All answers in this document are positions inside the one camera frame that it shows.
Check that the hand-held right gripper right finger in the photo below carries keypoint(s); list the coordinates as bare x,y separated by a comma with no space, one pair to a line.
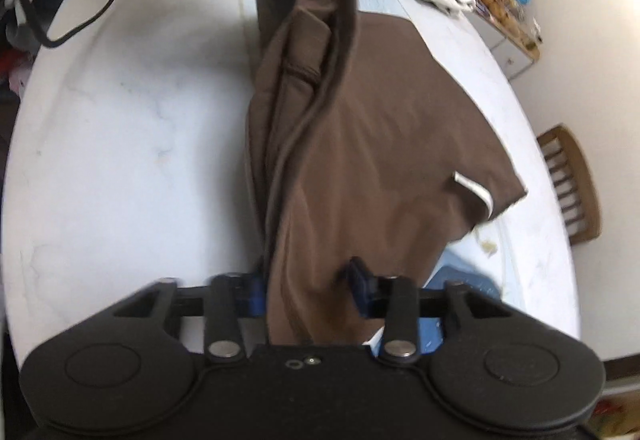
359,290

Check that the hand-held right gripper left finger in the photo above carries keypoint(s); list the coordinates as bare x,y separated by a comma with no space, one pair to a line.
256,295

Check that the wooden chair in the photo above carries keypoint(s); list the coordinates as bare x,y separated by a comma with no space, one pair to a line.
590,200

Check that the brown garment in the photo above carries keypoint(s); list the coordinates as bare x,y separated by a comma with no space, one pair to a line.
375,120

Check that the white drawer unit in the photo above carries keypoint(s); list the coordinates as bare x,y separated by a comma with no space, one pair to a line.
510,60

